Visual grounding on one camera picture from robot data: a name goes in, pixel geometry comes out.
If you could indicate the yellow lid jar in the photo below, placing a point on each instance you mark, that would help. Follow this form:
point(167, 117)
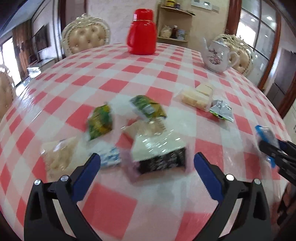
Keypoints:
point(170, 2)

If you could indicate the black white snack packet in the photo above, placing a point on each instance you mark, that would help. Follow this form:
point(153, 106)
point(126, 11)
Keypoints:
point(159, 150)

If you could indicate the wall television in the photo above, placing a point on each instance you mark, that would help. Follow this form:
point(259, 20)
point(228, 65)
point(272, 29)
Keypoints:
point(41, 38)

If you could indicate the blue white candy packet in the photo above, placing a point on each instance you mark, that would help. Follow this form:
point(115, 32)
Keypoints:
point(108, 155)

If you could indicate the white television cabinet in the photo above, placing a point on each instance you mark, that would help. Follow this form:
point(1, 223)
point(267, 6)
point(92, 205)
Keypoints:
point(40, 68)

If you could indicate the dark jar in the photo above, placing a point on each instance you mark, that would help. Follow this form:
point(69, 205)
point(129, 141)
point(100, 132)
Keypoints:
point(177, 5)

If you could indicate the ornate beige tufted chair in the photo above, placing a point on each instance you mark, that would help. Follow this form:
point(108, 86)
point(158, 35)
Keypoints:
point(86, 38)
point(241, 58)
point(5, 92)

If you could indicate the wooden wall shelf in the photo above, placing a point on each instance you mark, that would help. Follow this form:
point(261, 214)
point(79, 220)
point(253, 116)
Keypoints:
point(161, 20)

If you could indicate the dark green snack packet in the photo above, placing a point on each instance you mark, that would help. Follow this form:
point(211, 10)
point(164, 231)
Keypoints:
point(148, 107)

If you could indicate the clear packet of white snacks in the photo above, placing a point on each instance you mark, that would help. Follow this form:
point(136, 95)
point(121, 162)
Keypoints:
point(57, 155)

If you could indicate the brown bottle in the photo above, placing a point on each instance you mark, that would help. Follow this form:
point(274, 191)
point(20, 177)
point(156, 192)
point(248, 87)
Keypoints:
point(175, 31)

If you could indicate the bag of white food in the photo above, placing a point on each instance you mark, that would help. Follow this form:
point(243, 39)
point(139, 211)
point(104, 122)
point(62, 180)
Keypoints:
point(166, 31)

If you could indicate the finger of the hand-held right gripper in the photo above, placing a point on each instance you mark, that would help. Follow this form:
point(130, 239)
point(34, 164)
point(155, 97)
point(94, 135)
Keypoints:
point(269, 148)
point(285, 144)

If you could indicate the green yellow snack packet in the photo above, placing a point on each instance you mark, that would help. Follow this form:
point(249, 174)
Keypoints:
point(100, 120)

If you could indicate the white floral teapot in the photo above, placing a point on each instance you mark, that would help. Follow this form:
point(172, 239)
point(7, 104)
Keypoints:
point(216, 58)

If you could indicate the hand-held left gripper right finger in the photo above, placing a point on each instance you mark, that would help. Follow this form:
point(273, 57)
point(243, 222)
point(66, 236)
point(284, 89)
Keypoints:
point(208, 176)

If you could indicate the glass partition door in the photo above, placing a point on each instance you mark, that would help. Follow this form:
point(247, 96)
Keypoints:
point(256, 30)

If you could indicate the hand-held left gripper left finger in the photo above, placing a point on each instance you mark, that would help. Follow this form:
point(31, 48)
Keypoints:
point(86, 176)

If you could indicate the silver green snack packet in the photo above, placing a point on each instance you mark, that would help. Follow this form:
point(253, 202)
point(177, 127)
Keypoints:
point(222, 111)

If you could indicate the white wall switch panel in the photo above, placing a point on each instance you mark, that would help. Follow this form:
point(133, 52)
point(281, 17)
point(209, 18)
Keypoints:
point(204, 3)

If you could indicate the brown curtain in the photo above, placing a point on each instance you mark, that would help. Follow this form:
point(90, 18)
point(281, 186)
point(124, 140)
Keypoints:
point(22, 46)

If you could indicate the red thermos jug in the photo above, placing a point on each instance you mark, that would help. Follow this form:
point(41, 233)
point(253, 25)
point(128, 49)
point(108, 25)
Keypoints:
point(141, 32)

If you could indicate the red white checkered tablecloth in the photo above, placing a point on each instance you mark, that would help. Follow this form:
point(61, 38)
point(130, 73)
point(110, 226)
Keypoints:
point(150, 197)

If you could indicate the blue white tin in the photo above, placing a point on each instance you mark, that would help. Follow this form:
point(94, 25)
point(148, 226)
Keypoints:
point(181, 34)

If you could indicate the clear packet of pale cake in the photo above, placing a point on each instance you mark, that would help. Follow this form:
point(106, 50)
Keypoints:
point(196, 97)

